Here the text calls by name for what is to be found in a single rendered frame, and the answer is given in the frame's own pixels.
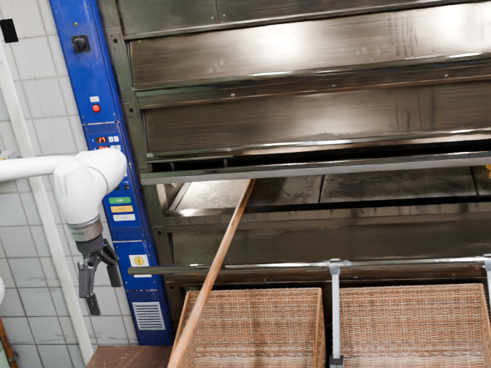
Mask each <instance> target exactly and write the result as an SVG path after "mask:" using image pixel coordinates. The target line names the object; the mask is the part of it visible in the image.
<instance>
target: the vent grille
mask: <svg viewBox="0 0 491 368"><path fill-rule="evenodd" d="M132 305H133V308H134V314H135V317H136V319H137V325H138V328H139V330H165V327H164V321H163V318H162V314H161V309H160V305H159V302H133V303H132Z"/></svg>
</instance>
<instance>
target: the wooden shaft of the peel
mask: <svg viewBox="0 0 491 368"><path fill-rule="evenodd" d="M256 179H257V178H255V179H249V180H248V183H247V185H246V187H245V190H244V192H243V195H242V196H241V198H240V201H239V203H238V206H237V208H236V210H235V213H234V215H233V217H232V219H231V222H230V224H229V227H228V229H227V232H226V234H225V235H224V238H223V240H222V242H221V245H220V247H219V249H218V252H217V254H216V257H215V259H214V261H213V263H212V266H211V268H210V271H209V272H208V276H207V277H206V279H205V282H204V284H203V286H202V289H201V291H200V293H199V296H198V298H197V300H196V303H195V305H194V307H193V310H192V311H191V314H190V316H189V319H188V321H187V323H186V326H185V328H184V330H183V333H182V335H181V337H180V339H179V342H178V344H177V347H176V349H175V351H174V353H173V355H172V358H171V360H170V363H169V365H168V367H167V368H180V365H181V362H182V360H183V357H184V356H185V353H186V350H187V348H188V346H189V343H190V341H191V338H192V336H193V333H194V330H195V329H196V327H197V324H198V321H199V318H200V316H201V314H202V311H203V309H204V307H205V304H206V301H207V300H208V297H209V295H210V292H211V289H212V287H213V284H214V282H215V280H216V277H217V275H218V272H219V270H220V268H221V265H222V263H223V260H224V258H225V255H226V254H227V251H228V248H229V245H230V243H231V241H232V238H233V236H234V234H235V231H236V229H237V226H238V224H239V222H240V219H241V216H242V214H243V211H244V209H245V207H246V204H247V202H248V199H249V197H250V195H251V192H252V190H253V187H254V185H255V182H256Z"/></svg>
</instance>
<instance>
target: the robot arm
mask: <svg viewBox="0 0 491 368"><path fill-rule="evenodd" d="M125 174H126V157H125V156H124V154H123V153H122V152H121V151H119V150H117V149H115V148H104V149H101V150H92V151H82V152H80V153H79V154H78V155H77V156H45V157H36V158H20V159H12V160H3V161H0V182H1V181H8V180H17V179H23V178H29V177H39V176H45V175H53V187H54V192H55V196H56V201H57V203H58V207H59V209H60V211H61V214H62V215H63V216H64V218H65V220H66V224H67V226H68V229H69V233H70V236H71V238H72V239H73V240H74V241H75V244H76V246H77V250H78V251H79V252H80V253H82V254H83V261H81V262H78V263H77V268H78V274H79V298H84V299H85V300H86V302H87V305H88V309H89V312H90V314H91V315H101V312H100V309H99V304H98V301H97V299H96V294H95V293H93V289H94V275H95V271H96V270H97V266H98V265H99V263H101V261H102V262H104V263H105V264H107V265H108V266H107V267H106V268H107V273H108V275H109V279H110V283H111V286H112V287H115V288H120V287H121V286H122V285H121V280H120V278H119V274H118V270H117V266H118V265H119V262H118V259H119V257H118V255H117V254H116V253H115V251H114V250H113V249H112V248H111V246H110V245H109V242H108V241H107V239H103V236H102V232H103V226H102V221H101V218H100V214H99V210H98V206H99V205H100V204H101V201H102V199H103V198H104V196H106V195H108V194H109V193H110V192H111V191H113V190H114V189H115V188H116V187H117V186H118V184H119V183H120V182H121V181H122V179H123V178H124V176H125ZM88 267H93V268H88ZM4 295H5V285H4V281H3V280H2V279H1V277H0V306H1V303H2V302H3V300H4Z"/></svg>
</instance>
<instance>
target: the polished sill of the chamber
mask: <svg viewBox="0 0 491 368"><path fill-rule="evenodd" d="M235 210H236V207H225V208H210V209H195V210H168V211H167V213H166V215H165V216H164V222H165V226H179V225H197V224H213V223H230V222H231V219H232V217H233V215H234V213H235ZM490 211H491V194H487V195H473V196H444V197H429V198H414V199H386V200H371V201H356V202H327V203H313V204H284V205H269V206H254V207H245V209H244V211H243V214H242V216H241V219H240V222H239V223H245V222H262V221H294V220H310V219H328V218H359V217H376V216H393V215H425V214H441V213H458V212H490Z"/></svg>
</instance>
